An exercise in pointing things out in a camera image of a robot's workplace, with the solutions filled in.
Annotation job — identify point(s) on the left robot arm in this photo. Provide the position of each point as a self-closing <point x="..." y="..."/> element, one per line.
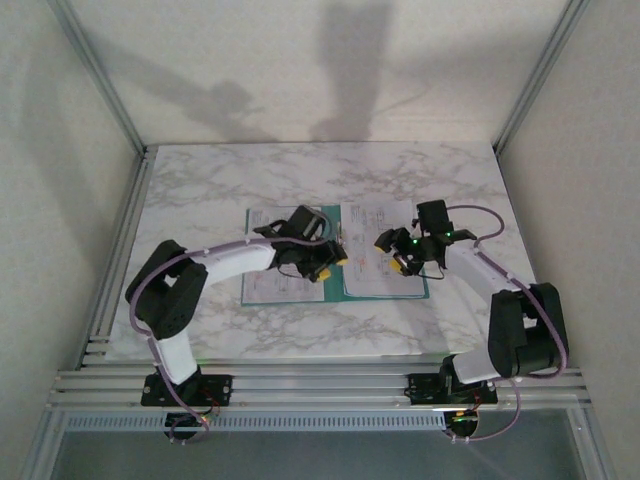
<point x="170" y="295"/>

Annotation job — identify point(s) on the teal file folder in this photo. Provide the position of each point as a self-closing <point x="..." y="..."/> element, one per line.
<point x="332" y="292"/>

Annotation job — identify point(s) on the aluminium frame post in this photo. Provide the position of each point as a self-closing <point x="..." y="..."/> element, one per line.
<point x="102" y="80"/>
<point x="542" y="75"/>

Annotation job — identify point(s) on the aluminium frame leg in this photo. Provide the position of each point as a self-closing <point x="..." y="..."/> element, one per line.
<point x="595" y="450"/>
<point x="42" y="447"/>

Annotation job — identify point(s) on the aluminium side rail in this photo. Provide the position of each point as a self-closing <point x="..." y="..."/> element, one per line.
<point x="118" y="260"/>

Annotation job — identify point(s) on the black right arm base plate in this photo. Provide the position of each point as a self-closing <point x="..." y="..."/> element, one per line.
<point x="422" y="387"/>

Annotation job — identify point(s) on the aluminium mounting rails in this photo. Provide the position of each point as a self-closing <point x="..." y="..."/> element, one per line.
<point x="325" y="385"/>

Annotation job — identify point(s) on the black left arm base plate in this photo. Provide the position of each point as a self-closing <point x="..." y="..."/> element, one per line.
<point x="220" y="387"/>

